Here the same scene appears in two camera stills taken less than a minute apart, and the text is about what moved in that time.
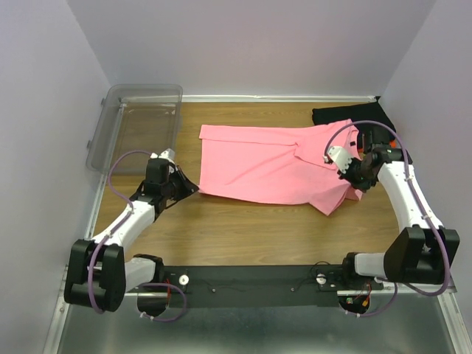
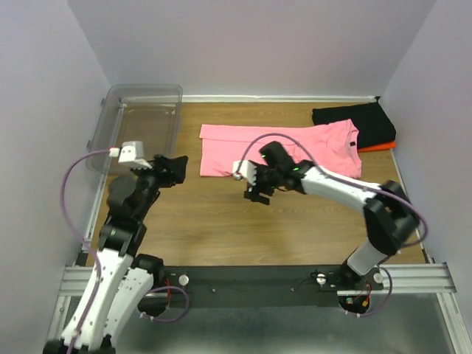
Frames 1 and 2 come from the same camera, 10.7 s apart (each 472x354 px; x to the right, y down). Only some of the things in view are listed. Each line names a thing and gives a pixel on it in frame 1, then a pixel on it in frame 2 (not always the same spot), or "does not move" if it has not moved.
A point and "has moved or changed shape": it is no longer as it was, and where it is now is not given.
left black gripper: x=188 y=186 -> x=176 y=169
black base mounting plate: x=263 y=286 does not move
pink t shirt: x=279 y=164 has moved or changed shape
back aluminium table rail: x=278 y=99 does not move
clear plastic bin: x=135 y=122 does not move
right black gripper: x=362 y=186 -> x=254 y=192
